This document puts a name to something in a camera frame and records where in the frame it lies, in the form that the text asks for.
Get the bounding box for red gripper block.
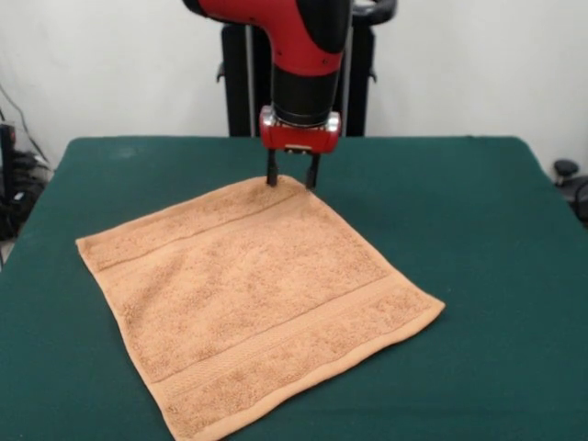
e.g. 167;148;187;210
257;105;344;155

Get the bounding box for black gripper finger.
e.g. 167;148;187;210
265;148;281;188
304;153;322;191

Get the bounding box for tan terry towel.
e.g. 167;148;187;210
74;175;447;441

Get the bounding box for dark green table cloth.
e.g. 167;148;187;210
0;134;588;441

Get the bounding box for black office chair base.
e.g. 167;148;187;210
552;158;588;217

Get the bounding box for black electronics box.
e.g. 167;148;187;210
0;121;33;241

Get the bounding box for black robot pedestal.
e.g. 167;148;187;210
215;0;397;138

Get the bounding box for grey wall cable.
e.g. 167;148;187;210
0;85;51;166

